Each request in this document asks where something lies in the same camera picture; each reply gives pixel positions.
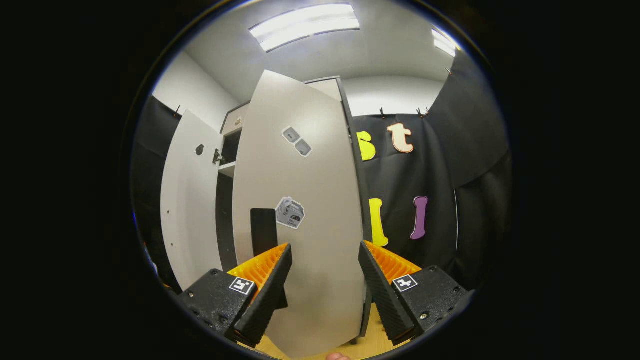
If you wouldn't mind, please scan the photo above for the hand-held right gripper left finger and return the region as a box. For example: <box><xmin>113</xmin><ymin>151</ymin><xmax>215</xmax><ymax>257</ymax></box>
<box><xmin>172</xmin><ymin>242</ymin><xmax>293</xmax><ymax>347</ymax></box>

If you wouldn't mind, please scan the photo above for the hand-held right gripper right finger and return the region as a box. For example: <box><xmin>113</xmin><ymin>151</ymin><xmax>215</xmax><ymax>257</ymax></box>
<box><xmin>358</xmin><ymin>240</ymin><xmax>475</xmax><ymax>347</ymax></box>

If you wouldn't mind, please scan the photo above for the grey cabinet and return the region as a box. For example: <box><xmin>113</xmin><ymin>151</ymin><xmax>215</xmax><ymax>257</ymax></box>
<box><xmin>215</xmin><ymin>76</ymin><xmax>374</xmax><ymax>347</ymax></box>

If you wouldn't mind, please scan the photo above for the black backdrop cloth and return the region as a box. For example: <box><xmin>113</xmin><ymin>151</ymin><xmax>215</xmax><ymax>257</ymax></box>
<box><xmin>131</xmin><ymin>47</ymin><xmax>512</xmax><ymax>301</ymax></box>

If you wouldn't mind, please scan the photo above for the small ceiling light panel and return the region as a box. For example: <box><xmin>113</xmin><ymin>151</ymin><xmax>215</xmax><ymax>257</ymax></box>
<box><xmin>432</xmin><ymin>27</ymin><xmax>458</xmax><ymax>58</ymax></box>

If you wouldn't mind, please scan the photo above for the wide ceiling light panel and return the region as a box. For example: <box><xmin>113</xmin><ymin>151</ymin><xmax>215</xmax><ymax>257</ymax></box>
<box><xmin>249</xmin><ymin>4</ymin><xmax>361</xmax><ymax>53</ymax></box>

